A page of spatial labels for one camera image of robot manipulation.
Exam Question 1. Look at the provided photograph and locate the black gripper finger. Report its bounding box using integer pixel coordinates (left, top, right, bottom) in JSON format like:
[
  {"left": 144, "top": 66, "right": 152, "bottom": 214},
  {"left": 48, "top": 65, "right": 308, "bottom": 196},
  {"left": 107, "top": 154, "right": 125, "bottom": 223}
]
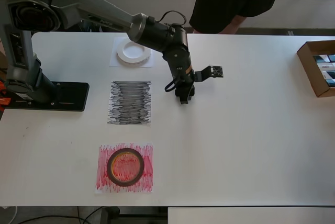
[{"left": 179, "top": 92, "right": 190, "bottom": 106}]

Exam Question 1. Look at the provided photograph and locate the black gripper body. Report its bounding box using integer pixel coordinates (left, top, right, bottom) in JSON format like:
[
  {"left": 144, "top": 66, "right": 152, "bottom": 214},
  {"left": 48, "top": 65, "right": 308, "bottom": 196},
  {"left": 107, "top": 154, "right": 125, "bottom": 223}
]
[{"left": 174, "top": 73, "right": 197, "bottom": 95}]

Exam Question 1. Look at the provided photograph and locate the black tape roll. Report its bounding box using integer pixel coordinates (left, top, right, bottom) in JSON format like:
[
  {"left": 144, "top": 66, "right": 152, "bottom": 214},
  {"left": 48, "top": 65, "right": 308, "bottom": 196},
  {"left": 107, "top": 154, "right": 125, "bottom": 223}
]
[{"left": 174, "top": 87, "right": 196, "bottom": 101}]

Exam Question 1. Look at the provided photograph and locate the white tape roll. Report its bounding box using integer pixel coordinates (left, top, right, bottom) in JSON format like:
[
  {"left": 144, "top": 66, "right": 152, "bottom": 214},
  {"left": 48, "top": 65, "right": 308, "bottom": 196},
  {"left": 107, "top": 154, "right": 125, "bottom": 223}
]
[{"left": 117, "top": 40, "right": 152, "bottom": 67}]

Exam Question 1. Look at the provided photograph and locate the red tape roll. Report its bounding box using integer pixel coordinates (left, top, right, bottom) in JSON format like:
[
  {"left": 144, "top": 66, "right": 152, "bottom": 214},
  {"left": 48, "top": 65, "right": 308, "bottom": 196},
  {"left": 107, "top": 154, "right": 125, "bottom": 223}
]
[{"left": 106, "top": 148, "right": 145, "bottom": 187}]

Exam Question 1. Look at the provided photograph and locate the black scribbled paper sheet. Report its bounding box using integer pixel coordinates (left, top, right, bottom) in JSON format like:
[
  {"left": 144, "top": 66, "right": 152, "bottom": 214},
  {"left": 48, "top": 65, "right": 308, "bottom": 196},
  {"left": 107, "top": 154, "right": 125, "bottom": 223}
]
[{"left": 106, "top": 80, "right": 152, "bottom": 127}]

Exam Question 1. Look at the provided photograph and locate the blank white paper sheet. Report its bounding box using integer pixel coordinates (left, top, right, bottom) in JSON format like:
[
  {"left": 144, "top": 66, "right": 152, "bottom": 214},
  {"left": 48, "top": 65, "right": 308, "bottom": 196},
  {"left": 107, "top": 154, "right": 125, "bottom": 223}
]
[{"left": 109, "top": 37, "right": 155, "bottom": 69}]

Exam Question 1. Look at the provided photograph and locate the red scribbled paper sheet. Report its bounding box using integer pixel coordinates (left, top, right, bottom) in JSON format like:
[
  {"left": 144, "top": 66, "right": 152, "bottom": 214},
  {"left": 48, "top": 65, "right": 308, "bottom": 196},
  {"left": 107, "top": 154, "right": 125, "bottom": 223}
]
[{"left": 94, "top": 142, "right": 154, "bottom": 195}]

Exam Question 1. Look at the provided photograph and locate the open cardboard tray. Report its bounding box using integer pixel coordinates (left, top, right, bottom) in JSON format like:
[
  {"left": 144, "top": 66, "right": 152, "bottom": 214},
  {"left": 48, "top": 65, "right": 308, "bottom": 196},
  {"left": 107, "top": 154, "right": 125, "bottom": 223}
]
[{"left": 297, "top": 40, "right": 335, "bottom": 98}]

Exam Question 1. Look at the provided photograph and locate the small white lettered box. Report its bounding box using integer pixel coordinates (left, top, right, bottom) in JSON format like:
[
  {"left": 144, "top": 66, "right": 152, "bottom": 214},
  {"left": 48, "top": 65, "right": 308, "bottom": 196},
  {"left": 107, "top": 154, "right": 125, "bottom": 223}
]
[{"left": 316, "top": 62, "right": 335, "bottom": 72}]

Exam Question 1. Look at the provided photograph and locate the orange clamp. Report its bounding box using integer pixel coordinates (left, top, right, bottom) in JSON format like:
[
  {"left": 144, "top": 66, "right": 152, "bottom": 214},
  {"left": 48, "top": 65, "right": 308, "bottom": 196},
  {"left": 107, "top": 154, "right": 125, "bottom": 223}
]
[{"left": 0, "top": 80, "right": 13, "bottom": 106}]

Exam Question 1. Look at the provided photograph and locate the wrist camera board with bracket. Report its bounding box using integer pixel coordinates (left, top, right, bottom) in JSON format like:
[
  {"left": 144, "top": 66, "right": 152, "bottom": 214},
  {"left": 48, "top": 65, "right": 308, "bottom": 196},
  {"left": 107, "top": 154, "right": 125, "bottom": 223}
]
[{"left": 193, "top": 64, "right": 225, "bottom": 83}]

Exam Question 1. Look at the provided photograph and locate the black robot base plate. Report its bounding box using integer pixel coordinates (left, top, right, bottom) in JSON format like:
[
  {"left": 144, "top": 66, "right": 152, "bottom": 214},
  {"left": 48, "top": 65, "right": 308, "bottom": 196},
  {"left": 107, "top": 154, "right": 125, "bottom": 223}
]
[{"left": 5, "top": 82, "right": 90, "bottom": 112}]

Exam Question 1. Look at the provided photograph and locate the black table frame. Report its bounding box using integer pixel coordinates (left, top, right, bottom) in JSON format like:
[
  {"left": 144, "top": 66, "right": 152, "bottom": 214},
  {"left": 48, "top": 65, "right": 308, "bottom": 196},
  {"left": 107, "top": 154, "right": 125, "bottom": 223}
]
[{"left": 100, "top": 206, "right": 168, "bottom": 224}]

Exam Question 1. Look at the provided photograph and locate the black floor cable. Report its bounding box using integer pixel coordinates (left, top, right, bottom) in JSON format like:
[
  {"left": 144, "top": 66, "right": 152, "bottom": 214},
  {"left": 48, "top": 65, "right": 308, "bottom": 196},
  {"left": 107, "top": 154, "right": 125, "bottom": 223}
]
[{"left": 15, "top": 206, "right": 105, "bottom": 224}]

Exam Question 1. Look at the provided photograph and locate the white floor cable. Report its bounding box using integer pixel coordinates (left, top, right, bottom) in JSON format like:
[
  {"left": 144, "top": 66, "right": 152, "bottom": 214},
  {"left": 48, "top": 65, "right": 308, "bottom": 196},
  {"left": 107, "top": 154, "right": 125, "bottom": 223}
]
[{"left": 0, "top": 205, "right": 18, "bottom": 224}]

